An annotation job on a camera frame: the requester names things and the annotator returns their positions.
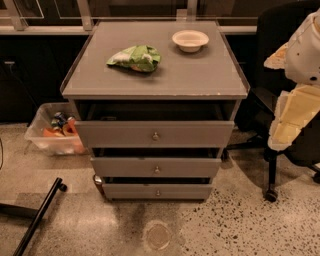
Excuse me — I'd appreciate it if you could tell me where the orange snack packet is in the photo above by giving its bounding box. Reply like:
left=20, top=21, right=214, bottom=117
left=62, top=119, right=77, bottom=136

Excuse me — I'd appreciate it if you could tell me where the white paper bowl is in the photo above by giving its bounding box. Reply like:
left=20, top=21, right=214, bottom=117
left=172, top=30, right=209, bottom=53

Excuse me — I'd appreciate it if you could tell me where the grey drawer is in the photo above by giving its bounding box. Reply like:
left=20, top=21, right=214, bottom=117
left=102, top=177, right=212, bottom=200
left=73, top=101, right=236, bottom=149
left=91, top=148, right=221, bottom=178

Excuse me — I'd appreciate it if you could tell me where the brown can behind cabinet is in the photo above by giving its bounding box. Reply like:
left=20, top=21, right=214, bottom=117
left=93, top=174, right=104, bottom=195

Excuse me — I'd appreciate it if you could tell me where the grey drawer cabinet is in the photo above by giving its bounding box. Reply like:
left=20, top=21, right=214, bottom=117
left=59, top=20, right=251, bottom=202

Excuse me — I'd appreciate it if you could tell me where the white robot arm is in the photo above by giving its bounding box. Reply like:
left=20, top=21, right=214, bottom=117
left=264, top=10, right=320, bottom=151

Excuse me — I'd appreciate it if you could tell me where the grey top drawer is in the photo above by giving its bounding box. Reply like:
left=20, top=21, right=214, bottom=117
left=73, top=101, right=236, bottom=149

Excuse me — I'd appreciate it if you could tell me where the green chip bag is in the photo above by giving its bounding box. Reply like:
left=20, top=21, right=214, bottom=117
left=106, top=45, right=161, bottom=73

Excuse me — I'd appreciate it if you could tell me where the clear plastic bin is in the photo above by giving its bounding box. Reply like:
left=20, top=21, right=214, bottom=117
left=25, top=102, right=87, bottom=155

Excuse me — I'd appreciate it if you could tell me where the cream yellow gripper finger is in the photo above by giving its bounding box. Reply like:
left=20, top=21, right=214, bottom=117
left=268, top=84, right=320, bottom=151

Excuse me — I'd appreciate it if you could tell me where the grey bottom drawer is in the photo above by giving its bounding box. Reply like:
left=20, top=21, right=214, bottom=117
left=102, top=177, right=212, bottom=200

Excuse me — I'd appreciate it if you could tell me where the black metal floor stand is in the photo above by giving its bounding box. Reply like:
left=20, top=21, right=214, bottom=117
left=0, top=177, right=68, bottom=256

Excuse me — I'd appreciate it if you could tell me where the blue soda can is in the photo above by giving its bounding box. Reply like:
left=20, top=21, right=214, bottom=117
left=54, top=112, right=67, bottom=126

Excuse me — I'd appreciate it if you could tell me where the grey middle drawer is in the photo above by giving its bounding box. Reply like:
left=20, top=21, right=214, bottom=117
left=91, top=148, right=221, bottom=178

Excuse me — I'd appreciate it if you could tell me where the black office chair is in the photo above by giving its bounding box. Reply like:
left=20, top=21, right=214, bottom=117
left=227, top=0, right=320, bottom=202

